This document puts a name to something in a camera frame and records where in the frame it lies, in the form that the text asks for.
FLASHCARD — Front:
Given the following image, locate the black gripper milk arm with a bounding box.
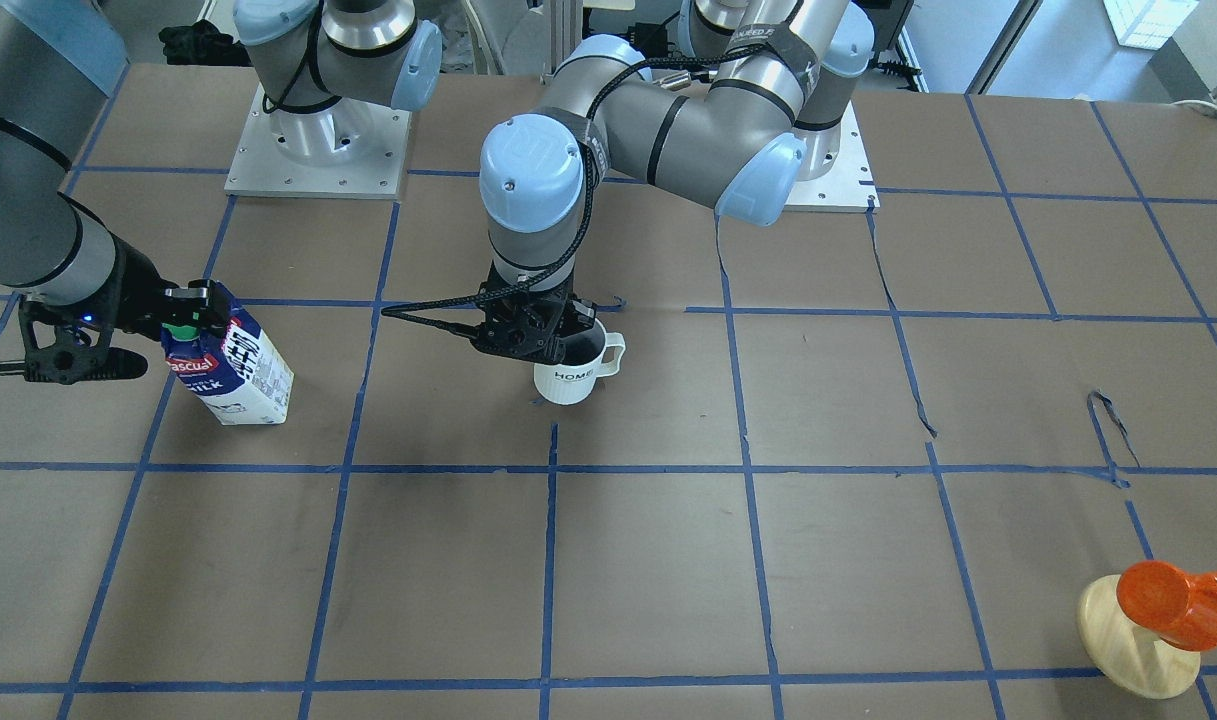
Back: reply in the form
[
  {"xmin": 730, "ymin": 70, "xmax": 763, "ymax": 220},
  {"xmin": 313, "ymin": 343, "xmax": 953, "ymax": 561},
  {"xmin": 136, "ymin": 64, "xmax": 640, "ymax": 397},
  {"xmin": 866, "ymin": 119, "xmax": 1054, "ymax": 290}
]
[{"xmin": 18, "ymin": 234, "xmax": 229, "ymax": 386}]

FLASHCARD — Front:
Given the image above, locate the black gripper mug arm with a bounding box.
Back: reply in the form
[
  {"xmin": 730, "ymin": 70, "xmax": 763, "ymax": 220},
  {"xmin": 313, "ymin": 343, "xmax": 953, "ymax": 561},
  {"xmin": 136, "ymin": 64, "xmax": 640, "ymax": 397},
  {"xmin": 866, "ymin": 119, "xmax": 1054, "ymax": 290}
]
[{"xmin": 469, "ymin": 275, "xmax": 596, "ymax": 362}]

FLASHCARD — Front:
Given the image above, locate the white ceramic mug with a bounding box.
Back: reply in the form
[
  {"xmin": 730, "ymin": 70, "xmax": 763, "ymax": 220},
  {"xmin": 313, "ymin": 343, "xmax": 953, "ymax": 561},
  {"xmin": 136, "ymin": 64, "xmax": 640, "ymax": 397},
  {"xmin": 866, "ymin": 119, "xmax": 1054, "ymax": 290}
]
[{"xmin": 532, "ymin": 320, "xmax": 626, "ymax": 405}]

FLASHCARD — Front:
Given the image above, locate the blue white milk carton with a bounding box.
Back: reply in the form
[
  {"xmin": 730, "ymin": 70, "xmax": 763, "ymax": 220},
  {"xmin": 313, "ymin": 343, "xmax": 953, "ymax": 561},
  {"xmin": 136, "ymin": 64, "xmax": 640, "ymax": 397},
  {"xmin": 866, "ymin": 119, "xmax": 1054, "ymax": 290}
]
[{"xmin": 161, "ymin": 282, "xmax": 295, "ymax": 424}]

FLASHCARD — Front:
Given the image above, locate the grey robot arm near mug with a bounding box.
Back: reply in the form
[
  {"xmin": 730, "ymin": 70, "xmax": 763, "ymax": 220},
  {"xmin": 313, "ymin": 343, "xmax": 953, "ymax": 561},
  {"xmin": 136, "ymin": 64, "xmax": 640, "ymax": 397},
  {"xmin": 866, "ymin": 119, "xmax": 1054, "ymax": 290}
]
[{"xmin": 460, "ymin": 1, "xmax": 876, "ymax": 365}]

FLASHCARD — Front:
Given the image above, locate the grey robot arm near milk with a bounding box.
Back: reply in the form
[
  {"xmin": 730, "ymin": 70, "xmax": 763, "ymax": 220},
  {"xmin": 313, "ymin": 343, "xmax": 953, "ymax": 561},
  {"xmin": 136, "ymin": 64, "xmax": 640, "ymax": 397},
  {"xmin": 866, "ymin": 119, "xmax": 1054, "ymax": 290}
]
[{"xmin": 0, "ymin": 1, "xmax": 443, "ymax": 386}]

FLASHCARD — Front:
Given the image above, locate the brown paper table cover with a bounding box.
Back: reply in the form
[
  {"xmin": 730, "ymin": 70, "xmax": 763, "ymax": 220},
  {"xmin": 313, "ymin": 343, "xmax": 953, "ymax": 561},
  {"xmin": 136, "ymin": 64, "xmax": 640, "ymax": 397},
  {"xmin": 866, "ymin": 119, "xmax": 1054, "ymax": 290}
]
[{"xmin": 0, "ymin": 64, "xmax": 1217, "ymax": 719}]

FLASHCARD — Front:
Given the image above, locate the orange mug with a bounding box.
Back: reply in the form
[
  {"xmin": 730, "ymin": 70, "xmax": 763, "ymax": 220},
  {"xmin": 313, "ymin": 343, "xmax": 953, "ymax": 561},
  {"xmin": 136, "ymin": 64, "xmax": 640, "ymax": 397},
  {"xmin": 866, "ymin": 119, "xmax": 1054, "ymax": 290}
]
[{"xmin": 1116, "ymin": 559, "xmax": 1217, "ymax": 652}]

